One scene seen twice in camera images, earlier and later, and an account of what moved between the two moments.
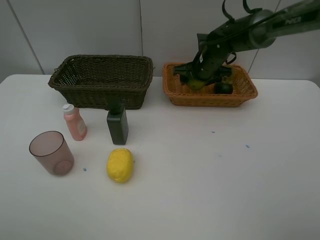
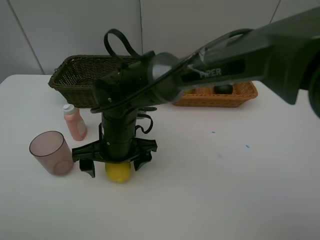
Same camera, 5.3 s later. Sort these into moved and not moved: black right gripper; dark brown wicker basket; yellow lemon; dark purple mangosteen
Moved: black right gripper
Not moved: dark purple mangosteen; dark brown wicker basket; yellow lemon
